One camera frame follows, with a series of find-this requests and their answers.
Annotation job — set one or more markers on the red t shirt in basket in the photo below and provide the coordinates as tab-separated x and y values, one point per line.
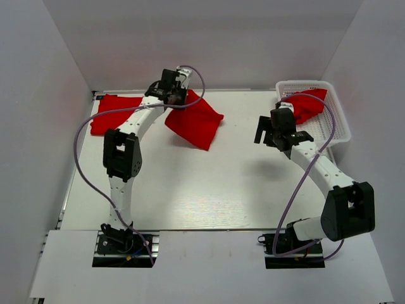
305	105

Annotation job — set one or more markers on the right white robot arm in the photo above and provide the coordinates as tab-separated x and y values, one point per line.
349	208

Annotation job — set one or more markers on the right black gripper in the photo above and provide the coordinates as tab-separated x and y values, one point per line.
265	125

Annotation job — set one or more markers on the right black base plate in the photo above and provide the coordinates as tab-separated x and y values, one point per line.
309	258

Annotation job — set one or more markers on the white plastic basket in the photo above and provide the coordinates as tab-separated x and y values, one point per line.
320	126

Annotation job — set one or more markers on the folded red t shirt stack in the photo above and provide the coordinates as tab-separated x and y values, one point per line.
101	124

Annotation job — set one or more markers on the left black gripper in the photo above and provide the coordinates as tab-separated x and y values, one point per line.
184	92

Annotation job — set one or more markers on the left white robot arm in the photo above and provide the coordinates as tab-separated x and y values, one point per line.
122	155

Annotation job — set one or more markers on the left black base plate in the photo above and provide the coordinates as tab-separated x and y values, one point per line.
109	253

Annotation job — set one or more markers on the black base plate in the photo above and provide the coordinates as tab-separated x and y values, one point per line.
109	253
309	258

